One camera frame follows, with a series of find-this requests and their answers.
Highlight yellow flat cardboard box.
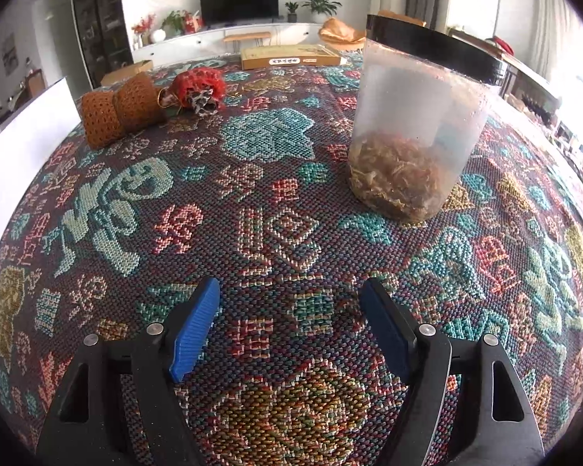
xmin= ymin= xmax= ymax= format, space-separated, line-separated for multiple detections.
xmin=241 ymin=44 xmax=342 ymax=71

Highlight white storage box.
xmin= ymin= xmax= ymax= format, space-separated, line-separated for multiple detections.
xmin=0 ymin=78 xmax=80 ymax=241

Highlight cardboard box on floor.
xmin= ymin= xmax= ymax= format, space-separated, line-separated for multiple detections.
xmin=101 ymin=60 xmax=154 ymax=87

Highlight white sheer curtain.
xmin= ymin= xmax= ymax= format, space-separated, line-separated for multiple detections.
xmin=530 ymin=0 xmax=580 ymax=84

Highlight red mesh gift bag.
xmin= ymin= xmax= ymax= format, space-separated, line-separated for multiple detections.
xmin=158 ymin=68 xmax=226 ymax=117

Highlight dark tall bookshelf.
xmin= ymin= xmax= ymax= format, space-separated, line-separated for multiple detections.
xmin=71 ymin=0 xmax=133 ymax=89

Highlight brown knitted cloth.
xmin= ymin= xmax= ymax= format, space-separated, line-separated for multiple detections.
xmin=80 ymin=73 xmax=166 ymax=150

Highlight black television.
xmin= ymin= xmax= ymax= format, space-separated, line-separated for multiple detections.
xmin=200 ymin=0 xmax=279 ymax=26

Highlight small dark potted plant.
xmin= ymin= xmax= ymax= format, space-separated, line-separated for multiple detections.
xmin=285 ymin=1 xmax=299 ymax=23

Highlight small wooden bench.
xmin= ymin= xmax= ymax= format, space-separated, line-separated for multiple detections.
xmin=223 ymin=31 xmax=271 ymax=54

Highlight white tv cabinet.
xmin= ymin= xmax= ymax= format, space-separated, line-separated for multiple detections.
xmin=133 ymin=22 xmax=322 ymax=68

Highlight clear jar black lid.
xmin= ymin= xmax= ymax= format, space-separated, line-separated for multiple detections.
xmin=347 ymin=15 xmax=506 ymax=223

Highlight green plant with red decor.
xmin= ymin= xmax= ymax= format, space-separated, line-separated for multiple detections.
xmin=161 ymin=10 xmax=204 ymax=37

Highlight orange lounge chair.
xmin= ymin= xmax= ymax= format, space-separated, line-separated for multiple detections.
xmin=318 ymin=10 xmax=426 ymax=50

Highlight red flowers in vase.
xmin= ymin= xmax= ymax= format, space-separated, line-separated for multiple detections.
xmin=131 ymin=14 xmax=155 ymax=49

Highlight wooden side table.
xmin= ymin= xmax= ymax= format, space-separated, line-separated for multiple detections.
xmin=495 ymin=52 xmax=561 ymax=126

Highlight colourful woven table cloth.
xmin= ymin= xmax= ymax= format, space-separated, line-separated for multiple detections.
xmin=0 ymin=55 xmax=583 ymax=465

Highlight green potted plant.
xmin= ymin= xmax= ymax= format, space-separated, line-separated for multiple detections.
xmin=302 ymin=0 xmax=342 ymax=23

